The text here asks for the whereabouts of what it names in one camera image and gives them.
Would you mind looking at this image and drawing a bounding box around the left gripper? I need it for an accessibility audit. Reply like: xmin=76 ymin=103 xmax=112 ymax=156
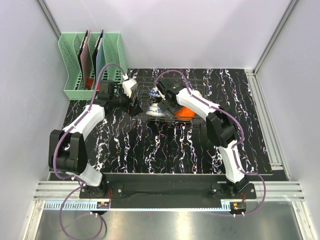
xmin=110 ymin=84 xmax=143 ymax=117

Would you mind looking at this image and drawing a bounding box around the blue floral white bowl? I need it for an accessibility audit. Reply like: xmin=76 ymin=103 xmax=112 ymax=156
xmin=146 ymin=103 xmax=166 ymax=117

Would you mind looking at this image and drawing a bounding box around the cream mandala pattern bowl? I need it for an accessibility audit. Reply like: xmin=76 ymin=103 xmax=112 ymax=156
xmin=192 ymin=90 xmax=202 ymax=97

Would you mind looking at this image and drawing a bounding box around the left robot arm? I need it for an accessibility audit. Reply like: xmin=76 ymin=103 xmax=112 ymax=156
xmin=48 ymin=79 xmax=142 ymax=198

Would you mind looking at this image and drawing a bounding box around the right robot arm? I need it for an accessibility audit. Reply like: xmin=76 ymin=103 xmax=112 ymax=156
xmin=155 ymin=78 xmax=249 ymax=199

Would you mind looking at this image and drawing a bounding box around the blue zigzag pattern bowl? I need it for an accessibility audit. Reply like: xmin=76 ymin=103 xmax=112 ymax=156
xmin=148 ymin=87 xmax=161 ymax=99

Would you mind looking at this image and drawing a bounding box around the black marble pattern mat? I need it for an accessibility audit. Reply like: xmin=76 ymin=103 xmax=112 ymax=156
xmin=49 ymin=67 xmax=291 ymax=181

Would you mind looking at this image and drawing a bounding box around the dark red block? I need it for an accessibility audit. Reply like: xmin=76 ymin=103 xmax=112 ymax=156
xmin=85 ymin=78 xmax=94 ymax=90

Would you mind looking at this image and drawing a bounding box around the green plastic file organizer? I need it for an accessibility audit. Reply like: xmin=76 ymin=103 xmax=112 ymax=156
xmin=58 ymin=31 xmax=128 ymax=100

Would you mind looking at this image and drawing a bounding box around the light blue board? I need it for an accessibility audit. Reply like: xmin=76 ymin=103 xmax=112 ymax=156
xmin=92 ymin=30 xmax=104 ymax=80

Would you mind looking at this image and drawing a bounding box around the left orange connector box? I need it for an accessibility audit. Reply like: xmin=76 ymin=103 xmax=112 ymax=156
xmin=96 ymin=200 xmax=111 ymax=209

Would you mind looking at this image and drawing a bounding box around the orange connector box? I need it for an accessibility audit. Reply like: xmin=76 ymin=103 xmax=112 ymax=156
xmin=96 ymin=200 xmax=111 ymax=209
xmin=230 ymin=201 xmax=247 ymax=212

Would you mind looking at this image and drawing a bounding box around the right orange connector box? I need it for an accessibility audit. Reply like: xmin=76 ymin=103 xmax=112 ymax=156
xmin=230 ymin=201 xmax=247 ymax=212

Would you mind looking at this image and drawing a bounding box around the wire dish rack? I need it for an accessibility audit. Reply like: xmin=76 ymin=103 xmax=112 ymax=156
xmin=135 ymin=76 xmax=213 ymax=122

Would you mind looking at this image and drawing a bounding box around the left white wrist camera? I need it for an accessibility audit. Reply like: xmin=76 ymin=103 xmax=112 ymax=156
xmin=122 ymin=78 xmax=138 ymax=98

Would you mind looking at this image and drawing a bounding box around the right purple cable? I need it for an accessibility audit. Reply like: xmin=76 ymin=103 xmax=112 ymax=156
xmin=153 ymin=69 xmax=267 ymax=216

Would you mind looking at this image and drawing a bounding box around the purple cable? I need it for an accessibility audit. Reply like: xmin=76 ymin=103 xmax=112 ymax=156
xmin=153 ymin=69 xmax=267 ymax=216
xmin=51 ymin=63 xmax=128 ymax=239

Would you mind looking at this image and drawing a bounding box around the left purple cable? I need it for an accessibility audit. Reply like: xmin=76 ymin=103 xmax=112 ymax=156
xmin=51 ymin=63 xmax=128 ymax=239

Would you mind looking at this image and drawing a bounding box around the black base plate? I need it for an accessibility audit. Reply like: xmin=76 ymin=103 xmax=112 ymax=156
xmin=71 ymin=173 xmax=257 ymax=211

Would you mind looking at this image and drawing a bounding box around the aluminium frame rail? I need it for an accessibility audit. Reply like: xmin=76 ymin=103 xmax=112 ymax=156
xmin=33 ymin=181 xmax=304 ymax=201

